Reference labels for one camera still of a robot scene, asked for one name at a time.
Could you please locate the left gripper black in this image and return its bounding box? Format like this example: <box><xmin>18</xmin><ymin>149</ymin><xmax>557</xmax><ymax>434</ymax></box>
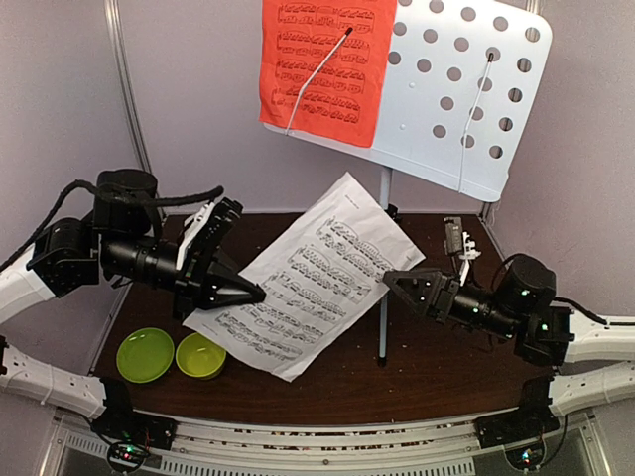
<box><xmin>98</xmin><ymin>230</ymin><xmax>266</xmax><ymax>321</ymax></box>

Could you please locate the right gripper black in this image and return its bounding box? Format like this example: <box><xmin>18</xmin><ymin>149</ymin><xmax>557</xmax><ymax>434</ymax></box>
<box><xmin>382</xmin><ymin>269</ymin><xmax>522</xmax><ymax>343</ymax></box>

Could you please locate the white sheet music page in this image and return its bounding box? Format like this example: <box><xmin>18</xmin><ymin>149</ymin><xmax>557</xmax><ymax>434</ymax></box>
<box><xmin>184</xmin><ymin>174</ymin><xmax>425</xmax><ymax>382</ymax></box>

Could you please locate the white perforated music stand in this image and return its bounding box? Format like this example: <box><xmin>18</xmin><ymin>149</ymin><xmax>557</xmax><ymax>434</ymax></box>
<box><xmin>259</xmin><ymin>0</ymin><xmax>555</xmax><ymax>368</ymax></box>

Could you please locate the red sheet music page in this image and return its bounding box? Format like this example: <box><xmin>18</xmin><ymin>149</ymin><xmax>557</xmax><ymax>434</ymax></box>
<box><xmin>259</xmin><ymin>0</ymin><xmax>397</xmax><ymax>148</ymax></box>

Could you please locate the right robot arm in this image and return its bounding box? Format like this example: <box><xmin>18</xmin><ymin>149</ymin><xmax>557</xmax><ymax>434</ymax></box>
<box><xmin>383</xmin><ymin>254</ymin><xmax>634</xmax><ymax>438</ymax></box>

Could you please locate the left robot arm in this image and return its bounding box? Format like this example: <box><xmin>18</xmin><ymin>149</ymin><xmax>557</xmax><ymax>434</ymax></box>
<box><xmin>1</xmin><ymin>169</ymin><xmax>266</xmax><ymax>440</ymax></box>

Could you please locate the yellow-green bowl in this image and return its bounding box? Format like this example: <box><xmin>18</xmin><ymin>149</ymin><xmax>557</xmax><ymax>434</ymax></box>
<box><xmin>175</xmin><ymin>332</ymin><xmax>227</xmax><ymax>380</ymax></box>

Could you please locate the green plate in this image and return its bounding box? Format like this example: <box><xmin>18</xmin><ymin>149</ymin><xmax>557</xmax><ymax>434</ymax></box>
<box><xmin>116</xmin><ymin>327</ymin><xmax>175</xmax><ymax>384</ymax></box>

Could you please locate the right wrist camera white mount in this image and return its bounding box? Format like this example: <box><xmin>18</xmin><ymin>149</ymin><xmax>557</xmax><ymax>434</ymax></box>
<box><xmin>444</xmin><ymin>216</ymin><xmax>481</xmax><ymax>286</ymax></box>

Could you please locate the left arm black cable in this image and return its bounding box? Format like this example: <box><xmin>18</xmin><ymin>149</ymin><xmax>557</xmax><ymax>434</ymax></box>
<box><xmin>0</xmin><ymin>178</ymin><xmax>225</xmax><ymax>272</ymax></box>

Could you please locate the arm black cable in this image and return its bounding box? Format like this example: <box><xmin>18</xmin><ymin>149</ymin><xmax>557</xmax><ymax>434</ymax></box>
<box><xmin>0</xmin><ymin>178</ymin><xmax>225</xmax><ymax>272</ymax></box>
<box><xmin>550</xmin><ymin>295</ymin><xmax>635</xmax><ymax>328</ymax></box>

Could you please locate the right aluminium corner post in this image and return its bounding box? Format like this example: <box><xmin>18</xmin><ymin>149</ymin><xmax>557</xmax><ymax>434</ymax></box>
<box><xmin>478</xmin><ymin>201</ymin><xmax>501</xmax><ymax>227</ymax></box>

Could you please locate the aluminium corner post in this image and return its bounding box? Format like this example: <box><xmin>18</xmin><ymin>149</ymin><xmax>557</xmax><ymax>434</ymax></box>
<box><xmin>103</xmin><ymin>0</ymin><xmax>155</xmax><ymax>175</ymax></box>
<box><xmin>478</xmin><ymin>201</ymin><xmax>501</xmax><ymax>227</ymax></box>

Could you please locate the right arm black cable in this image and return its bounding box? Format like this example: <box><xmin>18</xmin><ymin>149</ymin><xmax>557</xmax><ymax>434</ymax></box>
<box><xmin>550</xmin><ymin>295</ymin><xmax>635</xmax><ymax>328</ymax></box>

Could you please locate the aluminium front rail frame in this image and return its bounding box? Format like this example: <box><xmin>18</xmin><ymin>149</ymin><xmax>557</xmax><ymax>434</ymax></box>
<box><xmin>36</xmin><ymin>411</ymin><xmax>611</xmax><ymax>475</ymax></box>

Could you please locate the left aluminium corner post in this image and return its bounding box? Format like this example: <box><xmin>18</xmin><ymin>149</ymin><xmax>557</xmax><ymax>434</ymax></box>
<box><xmin>103</xmin><ymin>0</ymin><xmax>155</xmax><ymax>175</ymax></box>

